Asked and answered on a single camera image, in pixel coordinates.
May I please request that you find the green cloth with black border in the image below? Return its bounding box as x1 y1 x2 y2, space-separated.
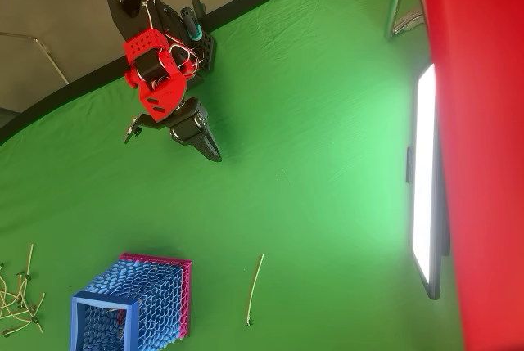
0 0 466 351

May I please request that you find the white light panel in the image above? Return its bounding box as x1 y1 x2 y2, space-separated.
406 62 452 301

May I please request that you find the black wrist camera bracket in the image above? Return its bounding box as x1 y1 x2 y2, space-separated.
124 112 167 145

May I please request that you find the pile of pale cable ties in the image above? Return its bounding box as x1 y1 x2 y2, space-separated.
0 299 43 334

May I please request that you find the blue and pink lattice basket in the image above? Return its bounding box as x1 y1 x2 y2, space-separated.
70 252 192 351

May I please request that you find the white cable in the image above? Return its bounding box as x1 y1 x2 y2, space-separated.
0 31 70 85

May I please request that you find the red cloth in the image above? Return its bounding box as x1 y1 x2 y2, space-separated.
419 0 524 351

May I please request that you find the black clamp with teal ring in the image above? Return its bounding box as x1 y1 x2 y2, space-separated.
179 0 218 74

